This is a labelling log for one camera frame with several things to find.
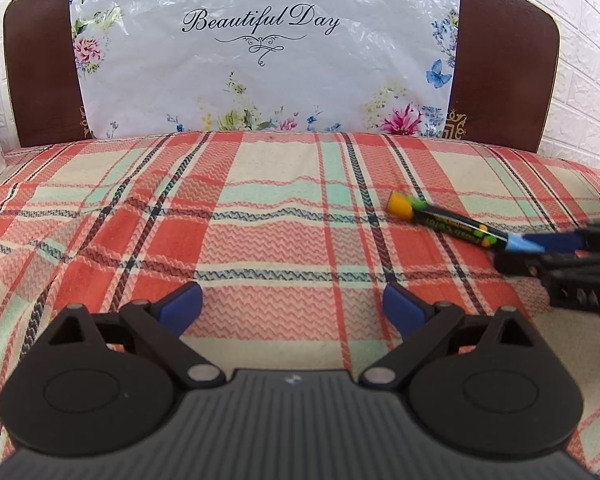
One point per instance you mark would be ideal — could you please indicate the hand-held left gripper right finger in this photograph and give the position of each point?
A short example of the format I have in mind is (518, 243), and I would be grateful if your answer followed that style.
(405, 305)

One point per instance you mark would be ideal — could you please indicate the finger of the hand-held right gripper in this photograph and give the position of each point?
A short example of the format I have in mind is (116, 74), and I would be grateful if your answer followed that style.
(555, 240)
(530, 262)

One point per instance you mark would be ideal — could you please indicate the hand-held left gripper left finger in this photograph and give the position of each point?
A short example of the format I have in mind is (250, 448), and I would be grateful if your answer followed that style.
(180, 305)

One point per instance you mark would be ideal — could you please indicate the black marker with orange cap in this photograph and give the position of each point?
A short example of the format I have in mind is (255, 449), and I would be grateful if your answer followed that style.
(445, 217)

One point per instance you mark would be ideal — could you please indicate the red plaid blanket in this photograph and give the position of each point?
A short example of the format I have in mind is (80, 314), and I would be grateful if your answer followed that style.
(280, 220)

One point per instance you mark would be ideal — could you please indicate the floral white plastic sheet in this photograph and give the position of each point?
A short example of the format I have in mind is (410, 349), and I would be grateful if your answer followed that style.
(260, 75)

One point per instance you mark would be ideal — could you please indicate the brown wooden headboard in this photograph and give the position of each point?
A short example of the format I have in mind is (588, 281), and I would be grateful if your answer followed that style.
(35, 60)

